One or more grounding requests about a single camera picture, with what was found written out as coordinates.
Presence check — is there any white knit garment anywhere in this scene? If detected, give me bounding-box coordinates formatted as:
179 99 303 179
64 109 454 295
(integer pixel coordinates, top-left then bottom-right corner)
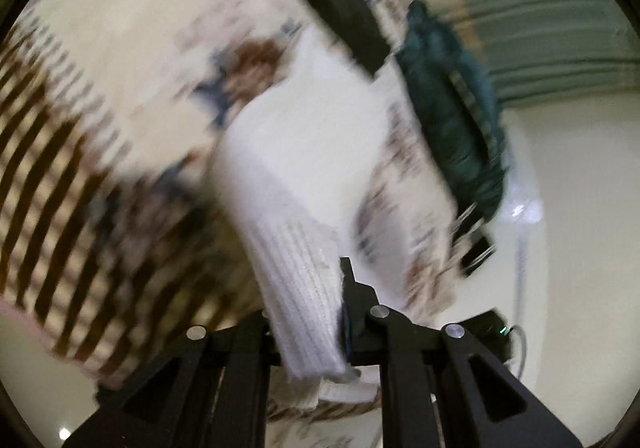
209 22 397 405

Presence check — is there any black cloth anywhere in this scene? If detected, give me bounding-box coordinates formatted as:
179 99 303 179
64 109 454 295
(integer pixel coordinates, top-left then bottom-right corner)
290 0 392 80

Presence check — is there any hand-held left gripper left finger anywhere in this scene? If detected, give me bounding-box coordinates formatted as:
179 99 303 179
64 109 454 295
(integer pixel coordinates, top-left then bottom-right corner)
61 310 282 448

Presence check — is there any grey cable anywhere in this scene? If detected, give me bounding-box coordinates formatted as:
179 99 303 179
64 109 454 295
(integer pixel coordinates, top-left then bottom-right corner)
509 223 532 379

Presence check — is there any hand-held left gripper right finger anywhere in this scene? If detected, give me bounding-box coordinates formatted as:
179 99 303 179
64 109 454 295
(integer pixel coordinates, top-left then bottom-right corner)
339 256 584 448

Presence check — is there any black device with green light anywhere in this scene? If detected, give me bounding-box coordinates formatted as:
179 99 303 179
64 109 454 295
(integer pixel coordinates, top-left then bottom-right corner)
467 309 514 365

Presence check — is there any dark green cloth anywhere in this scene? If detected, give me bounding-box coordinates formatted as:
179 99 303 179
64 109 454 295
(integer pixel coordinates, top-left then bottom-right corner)
395 0 509 224

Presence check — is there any green curtain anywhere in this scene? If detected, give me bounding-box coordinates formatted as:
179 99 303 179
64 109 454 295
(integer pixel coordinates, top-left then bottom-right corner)
459 0 640 105

